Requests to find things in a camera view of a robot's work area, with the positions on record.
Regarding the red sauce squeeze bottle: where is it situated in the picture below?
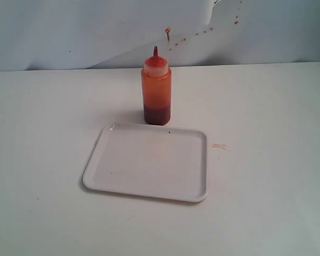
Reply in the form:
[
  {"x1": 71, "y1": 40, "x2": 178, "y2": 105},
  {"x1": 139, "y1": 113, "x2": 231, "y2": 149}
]
[{"x1": 141, "y1": 45, "x2": 172, "y2": 126}]

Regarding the white rectangular plastic tray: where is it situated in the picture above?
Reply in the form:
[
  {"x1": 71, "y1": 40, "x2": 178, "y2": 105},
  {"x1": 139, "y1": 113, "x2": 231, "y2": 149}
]
[{"x1": 82, "y1": 123, "x2": 209, "y2": 203}]

